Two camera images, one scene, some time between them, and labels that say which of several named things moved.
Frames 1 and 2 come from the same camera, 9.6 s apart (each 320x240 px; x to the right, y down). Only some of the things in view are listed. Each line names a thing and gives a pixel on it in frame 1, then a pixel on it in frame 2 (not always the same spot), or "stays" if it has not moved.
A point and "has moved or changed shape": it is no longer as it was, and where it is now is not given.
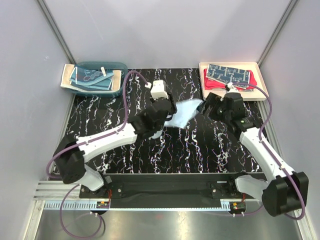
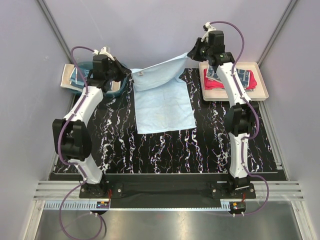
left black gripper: [173, 109] -> [122, 70]
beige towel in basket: [68, 70] stays
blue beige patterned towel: [225, 75] stays
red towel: [213, 85] stays
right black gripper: [212, 100] -> [193, 53]
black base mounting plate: [204, 186] stays
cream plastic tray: [257, 95] stays
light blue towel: [186, 111] has moved or changed shape
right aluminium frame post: [280, 27] stays
